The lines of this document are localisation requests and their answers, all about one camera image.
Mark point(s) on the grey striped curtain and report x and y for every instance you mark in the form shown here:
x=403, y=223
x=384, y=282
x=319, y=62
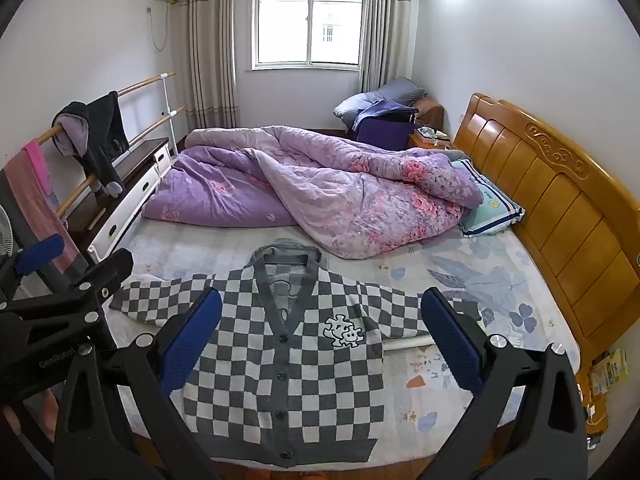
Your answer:
x=385, y=25
x=210, y=45

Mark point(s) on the grey white checkered cardigan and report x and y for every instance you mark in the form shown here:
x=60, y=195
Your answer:
x=300, y=360

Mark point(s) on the wooden rail rack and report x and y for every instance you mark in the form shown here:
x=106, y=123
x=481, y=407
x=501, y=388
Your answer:
x=145, y=82

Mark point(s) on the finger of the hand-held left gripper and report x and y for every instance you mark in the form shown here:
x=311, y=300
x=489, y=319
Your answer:
x=40, y=252
x=100, y=275

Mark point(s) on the purple cloth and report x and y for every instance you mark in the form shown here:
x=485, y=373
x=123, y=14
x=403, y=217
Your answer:
x=380, y=127

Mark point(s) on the purple floral quilt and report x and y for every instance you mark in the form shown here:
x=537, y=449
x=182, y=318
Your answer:
x=350, y=200

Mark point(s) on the bed with floral sheet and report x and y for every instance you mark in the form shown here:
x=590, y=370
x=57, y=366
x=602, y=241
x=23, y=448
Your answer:
x=475, y=280

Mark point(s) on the yellow packet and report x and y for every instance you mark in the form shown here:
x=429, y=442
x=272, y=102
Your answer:
x=612, y=367

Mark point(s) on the dark hooded jacket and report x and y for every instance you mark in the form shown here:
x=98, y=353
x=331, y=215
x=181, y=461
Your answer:
x=107, y=130

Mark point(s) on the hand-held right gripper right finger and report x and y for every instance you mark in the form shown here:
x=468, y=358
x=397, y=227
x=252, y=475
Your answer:
x=452, y=342

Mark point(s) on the pink towel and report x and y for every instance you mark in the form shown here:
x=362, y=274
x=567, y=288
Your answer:
x=40, y=195

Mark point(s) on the pile of pillows on chair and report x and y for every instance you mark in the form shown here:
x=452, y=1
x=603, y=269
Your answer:
x=385, y=92

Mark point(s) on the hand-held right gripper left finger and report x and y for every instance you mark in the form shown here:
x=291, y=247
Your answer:
x=192, y=342

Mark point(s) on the blue striped pillow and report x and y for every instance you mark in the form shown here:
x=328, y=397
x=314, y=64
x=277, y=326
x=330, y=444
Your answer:
x=492, y=207

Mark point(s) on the electric fan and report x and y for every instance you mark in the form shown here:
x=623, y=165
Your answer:
x=6, y=230

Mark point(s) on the wooden bedside table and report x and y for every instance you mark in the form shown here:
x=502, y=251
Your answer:
x=425, y=143

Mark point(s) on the wooden headboard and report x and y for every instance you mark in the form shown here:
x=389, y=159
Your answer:
x=565, y=200

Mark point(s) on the white dresser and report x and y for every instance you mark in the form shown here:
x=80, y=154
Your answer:
x=135, y=185

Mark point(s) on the window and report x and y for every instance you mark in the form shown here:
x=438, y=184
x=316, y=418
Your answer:
x=307, y=20

